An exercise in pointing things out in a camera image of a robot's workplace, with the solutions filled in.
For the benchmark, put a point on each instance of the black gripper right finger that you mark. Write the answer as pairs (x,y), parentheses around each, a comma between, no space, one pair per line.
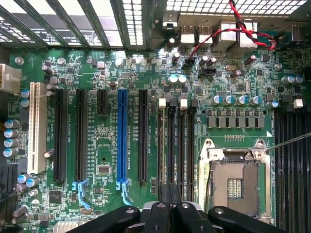
(184,218)

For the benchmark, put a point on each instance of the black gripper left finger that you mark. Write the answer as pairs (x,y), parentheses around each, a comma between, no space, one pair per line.
(160,218)

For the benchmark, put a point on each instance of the RAM slot black latch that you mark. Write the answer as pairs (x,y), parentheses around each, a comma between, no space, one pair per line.
(279,157)
(298,157)
(192,145)
(172,145)

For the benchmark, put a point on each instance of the CPU socket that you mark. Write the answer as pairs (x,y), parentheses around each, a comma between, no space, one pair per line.
(233,184)

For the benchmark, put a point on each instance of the black long expansion slot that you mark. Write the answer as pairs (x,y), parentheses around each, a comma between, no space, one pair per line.
(60,136)
(143,136)

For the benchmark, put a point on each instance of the silver finned heatsink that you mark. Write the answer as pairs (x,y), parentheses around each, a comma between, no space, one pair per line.
(68,228)

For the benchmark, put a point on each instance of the green Dell motherboard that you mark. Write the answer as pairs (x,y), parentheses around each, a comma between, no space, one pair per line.
(102,145)

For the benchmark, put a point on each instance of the black expansion slot blue latch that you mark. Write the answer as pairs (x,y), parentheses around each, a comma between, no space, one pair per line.
(81,136)

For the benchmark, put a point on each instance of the thin metal locking lever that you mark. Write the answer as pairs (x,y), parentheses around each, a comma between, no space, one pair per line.
(289,141)

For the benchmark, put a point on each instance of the short black expansion slot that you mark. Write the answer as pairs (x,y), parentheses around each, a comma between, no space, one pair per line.
(102,102)

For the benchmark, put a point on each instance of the white expansion slot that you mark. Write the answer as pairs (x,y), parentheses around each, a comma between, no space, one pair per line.
(36,131)

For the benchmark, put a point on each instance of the grey open PC case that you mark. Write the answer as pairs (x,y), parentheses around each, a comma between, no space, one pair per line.
(158,38)

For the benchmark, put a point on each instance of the small metal USB port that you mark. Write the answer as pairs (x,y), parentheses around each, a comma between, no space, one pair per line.
(205,36)
(187,36)

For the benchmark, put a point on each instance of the large metal rear port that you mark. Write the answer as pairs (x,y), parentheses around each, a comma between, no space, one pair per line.
(247,36)
(224,36)

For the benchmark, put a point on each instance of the black plate white print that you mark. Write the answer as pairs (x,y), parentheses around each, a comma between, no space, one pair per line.
(63,38)

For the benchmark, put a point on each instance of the white power connector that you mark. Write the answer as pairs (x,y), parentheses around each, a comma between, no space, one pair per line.
(9,80)

